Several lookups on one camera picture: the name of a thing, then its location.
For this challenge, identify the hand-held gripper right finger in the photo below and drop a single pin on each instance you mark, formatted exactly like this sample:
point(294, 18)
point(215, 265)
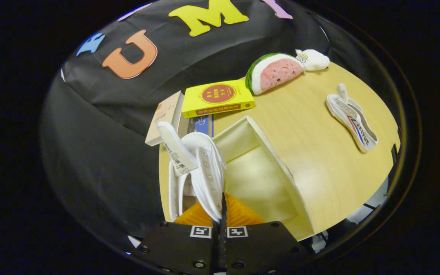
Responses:
point(224, 214)

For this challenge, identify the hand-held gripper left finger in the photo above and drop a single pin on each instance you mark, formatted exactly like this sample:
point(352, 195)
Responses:
point(178, 244)

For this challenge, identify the beige cardboard storage box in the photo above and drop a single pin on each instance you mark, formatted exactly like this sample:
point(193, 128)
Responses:
point(258, 179)

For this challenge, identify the white canvas shoe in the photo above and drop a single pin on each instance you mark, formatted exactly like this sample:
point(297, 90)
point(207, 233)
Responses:
point(204, 164)
point(351, 118)

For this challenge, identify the yellow book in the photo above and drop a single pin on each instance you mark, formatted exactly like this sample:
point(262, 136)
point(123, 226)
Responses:
point(218, 97)

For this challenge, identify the watermelon slice plush toy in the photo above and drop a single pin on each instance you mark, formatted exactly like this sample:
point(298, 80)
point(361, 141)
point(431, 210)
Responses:
point(277, 72)

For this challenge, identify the white plush toy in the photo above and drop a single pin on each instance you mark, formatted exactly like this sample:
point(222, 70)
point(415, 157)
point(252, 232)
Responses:
point(315, 60)

